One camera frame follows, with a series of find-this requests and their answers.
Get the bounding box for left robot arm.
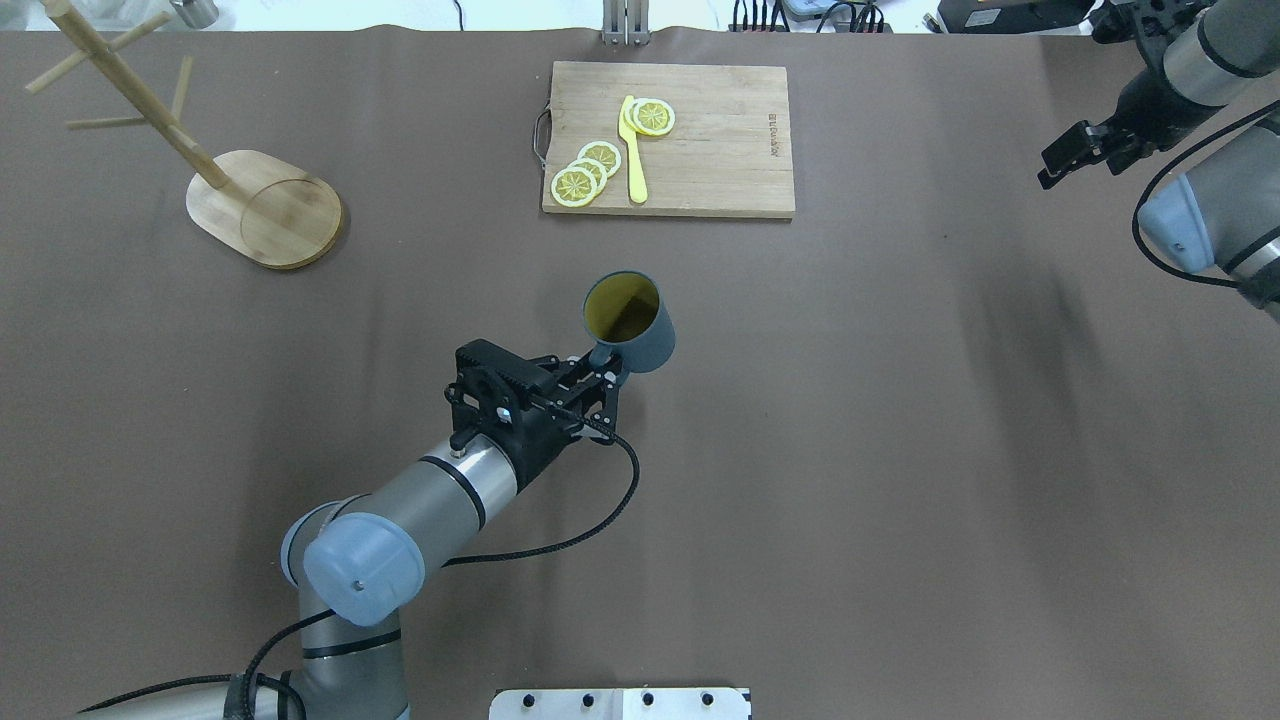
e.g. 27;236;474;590
79;340;630;719

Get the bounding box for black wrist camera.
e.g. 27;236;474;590
1091;0;1206;46
445;340;559;451

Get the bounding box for lemon slice middle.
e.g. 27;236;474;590
570;158;609;190

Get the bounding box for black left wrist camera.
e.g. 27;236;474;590
445;340;559;451

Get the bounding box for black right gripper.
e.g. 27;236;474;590
1037;70;1216;190

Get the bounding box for lemon slice under knife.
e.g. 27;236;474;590
620;96;646;135

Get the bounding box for lemon slice near edge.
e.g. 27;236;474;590
549;167;600;208

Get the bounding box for lemon slice far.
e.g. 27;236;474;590
577;140;623;178

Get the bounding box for yellow plastic knife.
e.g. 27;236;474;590
617;95;649;205

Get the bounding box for lemon slice top pair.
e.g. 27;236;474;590
628;97;676;137

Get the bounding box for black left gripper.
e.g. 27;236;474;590
490;355;628;491

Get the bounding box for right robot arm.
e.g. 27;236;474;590
1038;1;1279;316

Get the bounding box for dark blue cup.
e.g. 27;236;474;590
582;270;676;374

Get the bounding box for small metal cup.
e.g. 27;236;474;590
169;0;221;31

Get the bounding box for aluminium frame post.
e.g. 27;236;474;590
602;0;652;47

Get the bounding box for wooden cup storage rack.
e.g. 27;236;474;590
26;1;346;272

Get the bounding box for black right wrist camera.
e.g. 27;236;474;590
1091;0;1206;46

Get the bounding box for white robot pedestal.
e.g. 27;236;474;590
488;685;753;719

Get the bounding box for wooden cutting board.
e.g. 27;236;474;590
541;61;796;220

